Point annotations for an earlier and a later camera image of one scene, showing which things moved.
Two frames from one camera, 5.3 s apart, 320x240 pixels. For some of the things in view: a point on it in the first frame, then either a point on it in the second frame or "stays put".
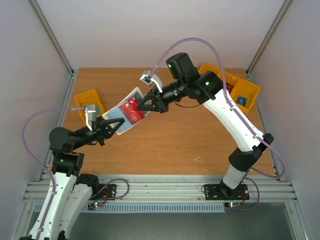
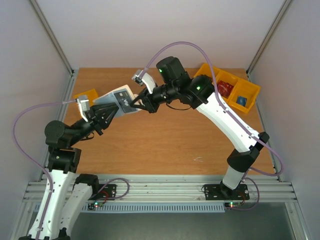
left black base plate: (108, 191) stays put
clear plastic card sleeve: (127, 110) -> (111, 97)
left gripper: (102, 127) -> (97, 118)
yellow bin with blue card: (244, 94) stays put
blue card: (241, 100) stays put
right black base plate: (221, 192) stays put
